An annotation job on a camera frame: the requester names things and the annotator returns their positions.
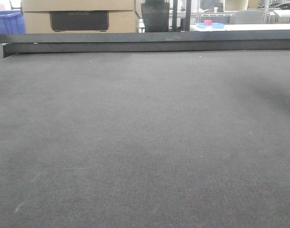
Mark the pink box on tray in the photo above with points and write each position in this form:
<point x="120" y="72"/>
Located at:
<point x="207" y="22"/>

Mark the cardboard box with black print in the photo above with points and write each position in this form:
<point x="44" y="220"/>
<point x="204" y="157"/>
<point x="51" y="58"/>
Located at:
<point x="81" y="16"/>

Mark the black cylindrical bin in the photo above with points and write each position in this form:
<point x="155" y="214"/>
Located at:
<point x="155" y="15"/>

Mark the blue tray on white table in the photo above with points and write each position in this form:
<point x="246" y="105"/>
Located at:
<point x="213" y="25"/>

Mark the grey office chair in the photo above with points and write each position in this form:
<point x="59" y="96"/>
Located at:
<point x="250" y="16"/>

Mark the blue plastic crate in background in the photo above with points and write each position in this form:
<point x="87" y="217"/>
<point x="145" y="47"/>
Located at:
<point x="12" y="22"/>

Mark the white background table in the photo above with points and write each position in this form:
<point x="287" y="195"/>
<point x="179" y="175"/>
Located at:
<point x="245" y="27"/>

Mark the black conveyor side rail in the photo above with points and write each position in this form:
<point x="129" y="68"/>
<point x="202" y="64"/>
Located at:
<point x="146" y="42"/>

